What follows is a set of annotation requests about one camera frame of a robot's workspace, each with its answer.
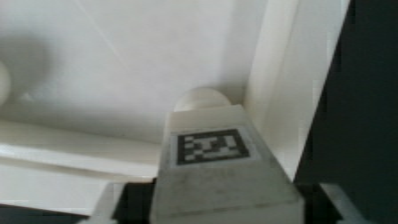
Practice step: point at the white square tabletop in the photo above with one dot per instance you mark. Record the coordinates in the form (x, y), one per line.
(101, 60)

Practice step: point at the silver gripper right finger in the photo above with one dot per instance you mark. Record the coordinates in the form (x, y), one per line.
(329, 208)

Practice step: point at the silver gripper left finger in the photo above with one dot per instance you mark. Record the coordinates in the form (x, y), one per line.
(124, 204)

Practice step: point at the white table leg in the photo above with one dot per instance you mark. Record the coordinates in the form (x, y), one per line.
(222, 185)

